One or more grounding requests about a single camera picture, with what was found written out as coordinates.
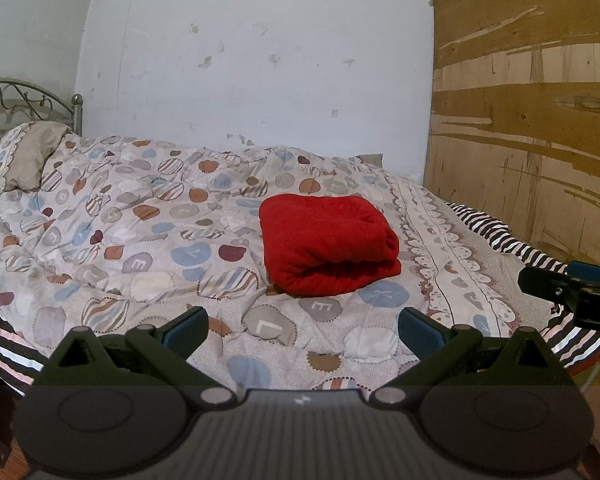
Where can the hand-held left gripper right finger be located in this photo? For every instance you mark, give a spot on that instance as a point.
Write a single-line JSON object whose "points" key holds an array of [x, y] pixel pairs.
{"points": [[420, 329]]}

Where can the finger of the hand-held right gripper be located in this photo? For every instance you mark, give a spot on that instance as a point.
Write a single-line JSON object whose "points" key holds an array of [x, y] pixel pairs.
{"points": [[592, 271], [542, 282]]}

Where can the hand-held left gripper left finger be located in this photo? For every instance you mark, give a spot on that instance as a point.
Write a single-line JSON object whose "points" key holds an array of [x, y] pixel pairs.
{"points": [[186, 327]]}

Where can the red long-sleeved dress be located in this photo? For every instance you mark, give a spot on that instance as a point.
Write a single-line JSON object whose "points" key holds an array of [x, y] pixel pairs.
{"points": [[325, 245]]}

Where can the striped bed sheet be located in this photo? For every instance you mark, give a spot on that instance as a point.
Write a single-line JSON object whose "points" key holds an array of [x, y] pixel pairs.
{"points": [[500, 240]]}

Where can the patterned quilt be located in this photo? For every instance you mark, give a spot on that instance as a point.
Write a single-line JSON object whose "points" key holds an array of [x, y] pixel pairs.
{"points": [[130, 240]]}

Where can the plywood board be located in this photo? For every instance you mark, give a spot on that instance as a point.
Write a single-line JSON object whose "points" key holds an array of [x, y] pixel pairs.
{"points": [[525, 110]]}

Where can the tan pillow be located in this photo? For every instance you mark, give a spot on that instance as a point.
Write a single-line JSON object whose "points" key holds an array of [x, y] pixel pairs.
{"points": [[370, 160]]}

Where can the beige pillow with patterned trim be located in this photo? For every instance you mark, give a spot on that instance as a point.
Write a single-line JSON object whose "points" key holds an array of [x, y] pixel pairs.
{"points": [[27, 160]]}

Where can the metal bed headboard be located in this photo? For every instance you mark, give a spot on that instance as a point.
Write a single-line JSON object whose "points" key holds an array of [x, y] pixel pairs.
{"points": [[25, 100]]}

